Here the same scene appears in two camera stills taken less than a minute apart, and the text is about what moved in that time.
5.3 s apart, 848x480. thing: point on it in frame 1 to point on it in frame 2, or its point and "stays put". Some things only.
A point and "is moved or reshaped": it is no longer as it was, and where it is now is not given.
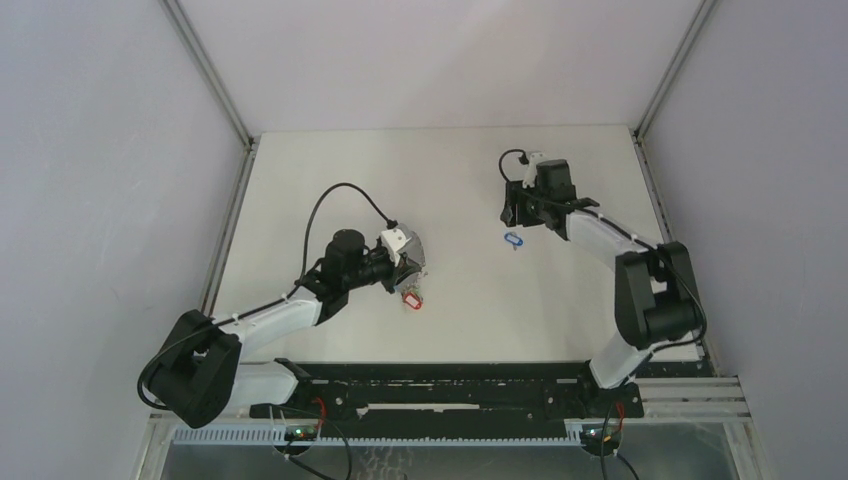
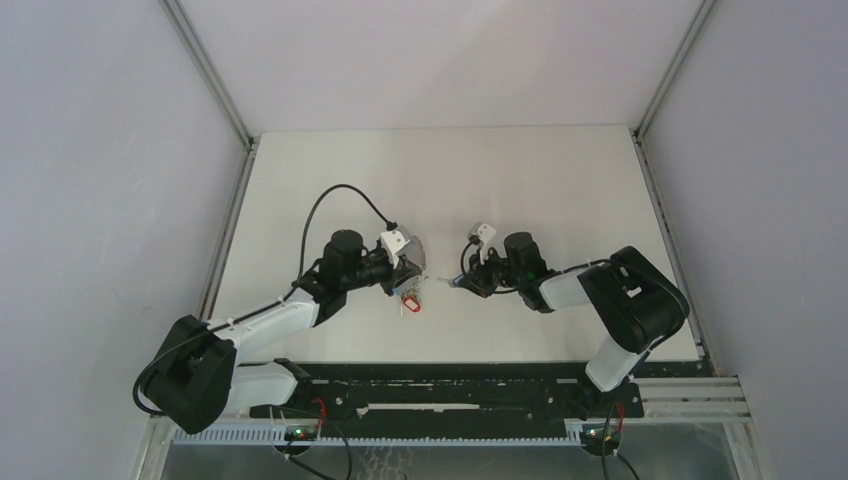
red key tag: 412,300 stays put
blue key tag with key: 513,239 is moved or reshaped
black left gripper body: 375,267 stays put
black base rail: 449,394 stays put
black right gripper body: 529,203 to 496,272
